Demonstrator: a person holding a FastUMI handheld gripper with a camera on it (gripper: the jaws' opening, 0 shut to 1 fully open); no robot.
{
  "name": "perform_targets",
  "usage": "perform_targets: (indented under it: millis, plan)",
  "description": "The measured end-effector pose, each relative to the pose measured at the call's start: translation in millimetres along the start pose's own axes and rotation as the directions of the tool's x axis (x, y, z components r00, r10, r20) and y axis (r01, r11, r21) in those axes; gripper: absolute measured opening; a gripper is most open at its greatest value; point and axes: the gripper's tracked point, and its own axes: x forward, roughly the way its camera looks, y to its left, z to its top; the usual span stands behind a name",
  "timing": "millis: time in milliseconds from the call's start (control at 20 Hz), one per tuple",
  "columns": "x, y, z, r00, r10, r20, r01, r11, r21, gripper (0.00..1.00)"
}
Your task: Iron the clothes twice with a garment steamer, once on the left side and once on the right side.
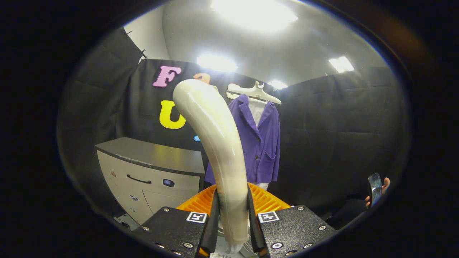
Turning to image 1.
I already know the grey cabinet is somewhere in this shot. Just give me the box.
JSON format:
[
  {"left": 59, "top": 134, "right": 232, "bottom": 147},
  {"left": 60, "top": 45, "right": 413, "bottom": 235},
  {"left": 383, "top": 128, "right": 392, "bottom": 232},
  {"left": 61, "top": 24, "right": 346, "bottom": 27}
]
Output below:
[{"left": 95, "top": 137, "right": 205, "bottom": 230}]

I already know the double ceiling light panel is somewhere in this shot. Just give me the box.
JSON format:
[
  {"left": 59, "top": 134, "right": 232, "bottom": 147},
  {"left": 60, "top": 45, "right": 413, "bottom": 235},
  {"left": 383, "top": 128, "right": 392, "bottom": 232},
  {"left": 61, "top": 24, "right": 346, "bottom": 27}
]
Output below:
[{"left": 328, "top": 56, "right": 355, "bottom": 73}]

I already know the white garment steamer head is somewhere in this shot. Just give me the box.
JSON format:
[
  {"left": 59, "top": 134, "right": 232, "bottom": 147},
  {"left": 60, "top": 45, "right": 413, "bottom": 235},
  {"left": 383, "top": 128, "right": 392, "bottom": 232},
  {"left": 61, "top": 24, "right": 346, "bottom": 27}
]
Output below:
[{"left": 172, "top": 79, "right": 250, "bottom": 255}]

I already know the white plastic hanger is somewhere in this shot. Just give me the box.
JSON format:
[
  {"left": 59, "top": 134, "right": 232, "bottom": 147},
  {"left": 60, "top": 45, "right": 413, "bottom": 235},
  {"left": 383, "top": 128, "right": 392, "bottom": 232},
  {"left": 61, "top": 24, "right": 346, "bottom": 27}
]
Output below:
[{"left": 226, "top": 81, "right": 282, "bottom": 105}]

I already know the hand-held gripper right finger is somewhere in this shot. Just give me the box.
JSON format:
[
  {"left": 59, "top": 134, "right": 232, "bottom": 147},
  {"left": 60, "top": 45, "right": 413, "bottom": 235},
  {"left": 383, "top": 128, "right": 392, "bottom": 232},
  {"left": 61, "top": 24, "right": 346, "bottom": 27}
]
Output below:
[{"left": 247, "top": 183, "right": 337, "bottom": 258}]

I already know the large ceiling light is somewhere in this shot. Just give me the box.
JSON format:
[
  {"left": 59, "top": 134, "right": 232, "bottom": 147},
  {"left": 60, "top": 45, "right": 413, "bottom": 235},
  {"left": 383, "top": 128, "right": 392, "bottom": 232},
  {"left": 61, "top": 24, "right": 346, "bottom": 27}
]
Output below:
[{"left": 210, "top": 0, "right": 298, "bottom": 33}]

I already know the purple corduroy jacket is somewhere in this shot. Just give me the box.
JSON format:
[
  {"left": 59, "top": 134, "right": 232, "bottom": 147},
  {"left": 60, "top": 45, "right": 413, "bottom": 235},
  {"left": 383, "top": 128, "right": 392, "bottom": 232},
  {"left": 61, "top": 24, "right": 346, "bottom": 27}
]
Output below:
[{"left": 204, "top": 94, "right": 281, "bottom": 185}]

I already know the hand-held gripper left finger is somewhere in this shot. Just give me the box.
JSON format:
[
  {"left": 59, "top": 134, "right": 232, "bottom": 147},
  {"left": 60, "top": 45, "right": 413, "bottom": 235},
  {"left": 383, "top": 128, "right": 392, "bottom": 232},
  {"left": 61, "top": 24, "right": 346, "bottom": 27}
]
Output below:
[{"left": 133, "top": 183, "right": 219, "bottom": 258}]

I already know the black smartphone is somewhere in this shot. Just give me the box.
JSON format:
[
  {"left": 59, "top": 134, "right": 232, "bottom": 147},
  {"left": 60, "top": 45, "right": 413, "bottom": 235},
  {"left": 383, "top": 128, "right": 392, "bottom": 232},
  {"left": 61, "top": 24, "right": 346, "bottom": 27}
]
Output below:
[{"left": 368, "top": 172, "right": 383, "bottom": 209}]

